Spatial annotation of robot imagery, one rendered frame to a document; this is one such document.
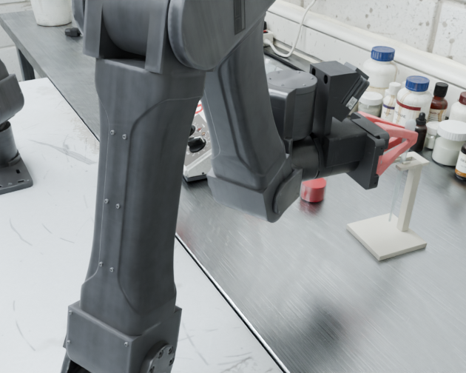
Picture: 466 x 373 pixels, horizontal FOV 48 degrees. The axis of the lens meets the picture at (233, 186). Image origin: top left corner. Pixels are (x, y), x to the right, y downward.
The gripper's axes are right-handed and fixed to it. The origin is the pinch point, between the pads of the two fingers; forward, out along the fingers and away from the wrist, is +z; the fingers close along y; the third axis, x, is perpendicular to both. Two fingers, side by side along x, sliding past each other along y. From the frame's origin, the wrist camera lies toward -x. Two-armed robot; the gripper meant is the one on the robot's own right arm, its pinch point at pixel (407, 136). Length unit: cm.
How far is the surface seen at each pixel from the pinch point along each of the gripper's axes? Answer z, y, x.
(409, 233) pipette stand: 2.9, -1.2, 15.3
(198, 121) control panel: -16.1, 34.5, 9.9
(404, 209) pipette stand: 2.0, -0.1, 11.6
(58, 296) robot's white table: -44.8, 5.4, 16.3
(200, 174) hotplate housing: -19.4, 24.4, 14.6
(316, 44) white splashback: 29, 70, 11
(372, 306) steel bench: -10.1, -10.7, 16.2
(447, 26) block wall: 38, 35, -2
